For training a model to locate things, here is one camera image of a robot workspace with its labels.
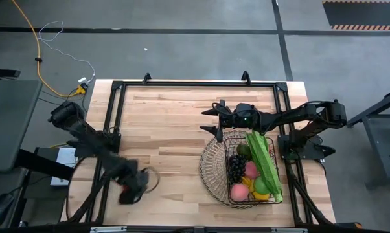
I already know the black wire basket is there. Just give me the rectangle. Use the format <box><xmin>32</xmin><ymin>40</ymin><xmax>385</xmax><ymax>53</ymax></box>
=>
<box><xmin>223</xmin><ymin>135</ymin><xmax>284</xmax><ymax>206</ymax></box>

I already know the yellow power cable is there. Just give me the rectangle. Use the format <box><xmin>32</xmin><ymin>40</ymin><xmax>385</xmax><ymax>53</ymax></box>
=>
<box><xmin>10</xmin><ymin>0</ymin><xmax>87</xmax><ymax>98</ymax></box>

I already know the white power supply box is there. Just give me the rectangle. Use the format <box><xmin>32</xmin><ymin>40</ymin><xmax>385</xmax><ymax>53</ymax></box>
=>
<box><xmin>49</xmin><ymin>146</ymin><xmax>79</xmax><ymax>187</ymax></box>

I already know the black metal stand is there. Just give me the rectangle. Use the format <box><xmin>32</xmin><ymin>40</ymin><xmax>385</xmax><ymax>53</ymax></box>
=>
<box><xmin>343</xmin><ymin>87</ymin><xmax>390</xmax><ymax>190</ymax></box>

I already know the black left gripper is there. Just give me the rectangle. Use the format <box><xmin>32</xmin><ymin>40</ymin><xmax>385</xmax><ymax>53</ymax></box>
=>
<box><xmin>117</xmin><ymin>168</ymin><xmax>150</xmax><ymax>205</ymax></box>

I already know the dark grey desk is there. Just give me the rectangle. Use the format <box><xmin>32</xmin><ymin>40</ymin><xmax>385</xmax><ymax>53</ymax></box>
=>
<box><xmin>0</xmin><ymin>79</ymin><xmax>43</xmax><ymax>172</ymax></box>

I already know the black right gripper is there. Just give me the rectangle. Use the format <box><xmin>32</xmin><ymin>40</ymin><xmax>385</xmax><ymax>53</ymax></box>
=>
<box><xmin>199</xmin><ymin>99</ymin><xmax>264</xmax><ymax>144</ymax></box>

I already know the black mat with hazard stripes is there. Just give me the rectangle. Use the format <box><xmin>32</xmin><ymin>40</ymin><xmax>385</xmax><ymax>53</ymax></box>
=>
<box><xmin>322</xmin><ymin>0</ymin><xmax>390</xmax><ymax>32</ymax></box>

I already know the black aluminium table frame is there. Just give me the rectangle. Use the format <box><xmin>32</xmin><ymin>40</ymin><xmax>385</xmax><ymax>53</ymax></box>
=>
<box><xmin>65</xmin><ymin>70</ymin><xmax>364</xmax><ymax>227</ymax></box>

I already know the pink peach with green leaf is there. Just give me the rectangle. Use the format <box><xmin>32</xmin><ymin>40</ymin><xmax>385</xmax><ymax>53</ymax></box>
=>
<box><xmin>230</xmin><ymin>183</ymin><xmax>250</xmax><ymax>203</ymax></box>

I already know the wire mesh basket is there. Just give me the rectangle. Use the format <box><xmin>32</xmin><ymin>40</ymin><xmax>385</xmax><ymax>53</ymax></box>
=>
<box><xmin>198</xmin><ymin>129</ymin><xmax>280</xmax><ymax>210</ymax></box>

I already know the white cable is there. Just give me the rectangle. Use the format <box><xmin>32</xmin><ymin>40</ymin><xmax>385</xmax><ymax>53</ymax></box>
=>
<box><xmin>38</xmin><ymin>20</ymin><xmax>97</xmax><ymax>84</ymax></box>

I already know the long green leafy vegetable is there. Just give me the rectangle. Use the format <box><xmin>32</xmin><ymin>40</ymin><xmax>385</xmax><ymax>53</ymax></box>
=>
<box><xmin>245</xmin><ymin>130</ymin><xmax>283</xmax><ymax>203</ymax></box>

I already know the yellow lemon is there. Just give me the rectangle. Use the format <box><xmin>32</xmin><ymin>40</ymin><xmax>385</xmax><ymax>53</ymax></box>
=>
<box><xmin>252</xmin><ymin>191</ymin><xmax>271</xmax><ymax>201</ymax></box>

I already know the green apple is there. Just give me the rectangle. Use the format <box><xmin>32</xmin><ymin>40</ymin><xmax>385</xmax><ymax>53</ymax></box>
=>
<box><xmin>253</xmin><ymin>176</ymin><xmax>271</xmax><ymax>195</ymax></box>

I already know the green avocado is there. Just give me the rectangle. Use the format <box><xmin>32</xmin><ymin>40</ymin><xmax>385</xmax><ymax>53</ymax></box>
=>
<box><xmin>236</xmin><ymin>143</ymin><xmax>253</xmax><ymax>161</ymax></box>

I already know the black grape bunch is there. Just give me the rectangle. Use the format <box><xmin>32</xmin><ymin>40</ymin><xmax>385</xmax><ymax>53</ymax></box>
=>
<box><xmin>228</xmin><ymin>154</ymin><xmax>249</xmax><ymax>185</ymax></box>

